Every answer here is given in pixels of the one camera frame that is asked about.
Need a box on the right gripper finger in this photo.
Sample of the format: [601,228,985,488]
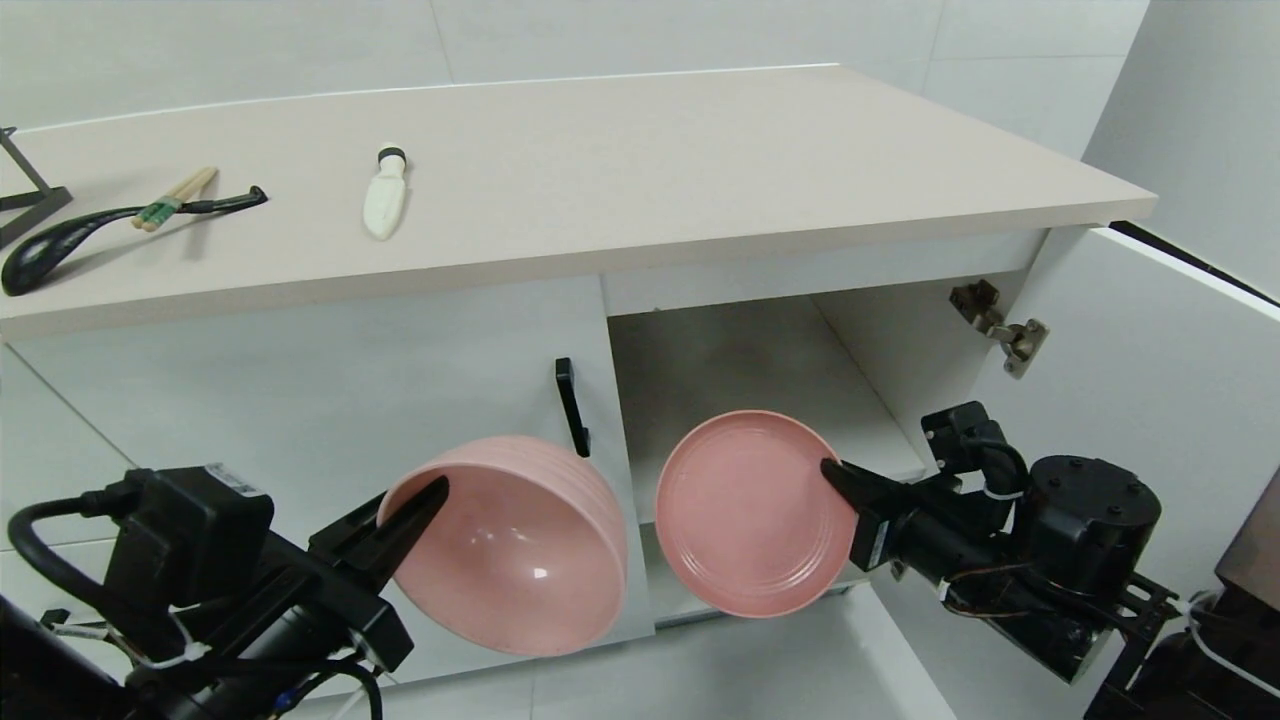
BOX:
[820,457,909,533]

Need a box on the black metal rack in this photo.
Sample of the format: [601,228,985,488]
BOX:
[0,127,74,249]

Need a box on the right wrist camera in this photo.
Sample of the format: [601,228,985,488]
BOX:
[920,400,1031,506]

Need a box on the white sheathed knife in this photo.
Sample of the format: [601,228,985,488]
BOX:
[362,145,409,241]

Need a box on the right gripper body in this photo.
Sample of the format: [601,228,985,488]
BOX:
[850,478,1013,603]

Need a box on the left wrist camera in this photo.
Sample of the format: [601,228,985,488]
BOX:
[82,464,276,646]

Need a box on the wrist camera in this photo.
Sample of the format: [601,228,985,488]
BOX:
[920,400,1031,506]
[82,464,276,646]

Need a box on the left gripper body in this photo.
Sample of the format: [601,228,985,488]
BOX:
[205,540,416,691]

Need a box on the black cable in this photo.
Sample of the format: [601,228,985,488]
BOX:
[7,487,136,626]

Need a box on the wooden chopstick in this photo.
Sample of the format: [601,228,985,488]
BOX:
[140,172,220,233]
[131,166,215,228]

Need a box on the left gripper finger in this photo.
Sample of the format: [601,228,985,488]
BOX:
[345,475,451,599]
[307,488,389,573]

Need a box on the pink ribbed bowl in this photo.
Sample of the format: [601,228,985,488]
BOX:
[377,434,629,658]

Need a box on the white door with black handle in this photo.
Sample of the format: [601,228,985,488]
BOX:
[5,275,658,693]

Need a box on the black ladle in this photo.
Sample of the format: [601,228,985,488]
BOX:
[0,186,269,298]

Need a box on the pink round plate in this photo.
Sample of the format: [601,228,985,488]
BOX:
[655,410,859,618]

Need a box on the white kitchen cabinet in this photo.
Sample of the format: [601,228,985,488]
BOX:
[0,64,1159,626]

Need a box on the open white cabinet door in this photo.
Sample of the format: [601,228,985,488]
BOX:
[868,225,1280,720]

